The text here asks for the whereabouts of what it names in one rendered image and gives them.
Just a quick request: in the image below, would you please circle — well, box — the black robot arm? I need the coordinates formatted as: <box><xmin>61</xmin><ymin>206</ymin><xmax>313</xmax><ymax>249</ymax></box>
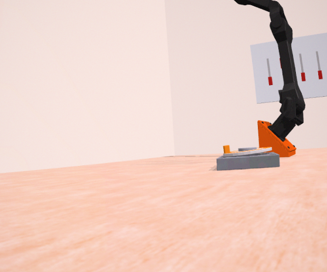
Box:
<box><xmin>234</xmin><ymin>0</ymin><xmax>305</xmax><ymax>142</ymax></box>

